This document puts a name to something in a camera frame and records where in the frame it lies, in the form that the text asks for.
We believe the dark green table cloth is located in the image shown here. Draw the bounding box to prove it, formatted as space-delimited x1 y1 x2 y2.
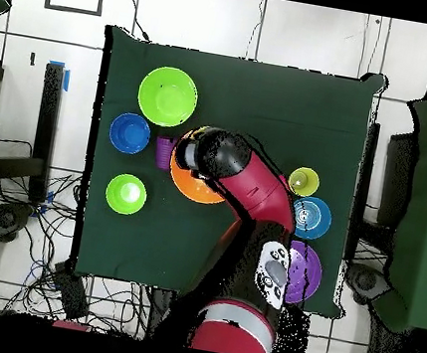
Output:
64 24 389 322

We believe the black post with blue tape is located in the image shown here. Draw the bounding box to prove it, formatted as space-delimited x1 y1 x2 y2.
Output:
23 59 73 206

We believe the light blue bowl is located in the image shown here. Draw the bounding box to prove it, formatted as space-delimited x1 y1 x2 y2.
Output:
288 193 336 244

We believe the small green bowl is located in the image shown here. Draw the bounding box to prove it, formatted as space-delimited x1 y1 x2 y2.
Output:
102 170 150 219

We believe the purple cup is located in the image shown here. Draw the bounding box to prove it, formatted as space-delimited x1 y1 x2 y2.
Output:
150 134 178 173

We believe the large purple bowl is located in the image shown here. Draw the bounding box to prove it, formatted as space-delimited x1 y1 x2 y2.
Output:
280 239 328 308

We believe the black power brick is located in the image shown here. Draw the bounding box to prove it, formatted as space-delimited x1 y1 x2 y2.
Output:
46 260 98 325

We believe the dark blue bowl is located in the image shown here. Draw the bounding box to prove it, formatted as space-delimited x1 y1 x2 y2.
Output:
105 109 155 158

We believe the large green bowl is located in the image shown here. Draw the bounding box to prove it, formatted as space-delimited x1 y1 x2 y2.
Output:
133 62 203 132

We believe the translucent yellow-green cup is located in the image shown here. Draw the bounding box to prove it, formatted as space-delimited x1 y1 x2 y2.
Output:
286 164 323 200

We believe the grey wheeled base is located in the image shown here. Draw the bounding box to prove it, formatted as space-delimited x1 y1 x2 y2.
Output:
340 261 396 310

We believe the thin black floor cable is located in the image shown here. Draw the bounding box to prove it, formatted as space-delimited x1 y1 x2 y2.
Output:
113 0 158 43

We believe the large orange bowl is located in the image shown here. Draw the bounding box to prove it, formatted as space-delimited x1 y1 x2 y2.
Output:
163 125 239 209

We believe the bundle of floor cables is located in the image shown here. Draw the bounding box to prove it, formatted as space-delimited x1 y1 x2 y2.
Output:
0 136 176 342

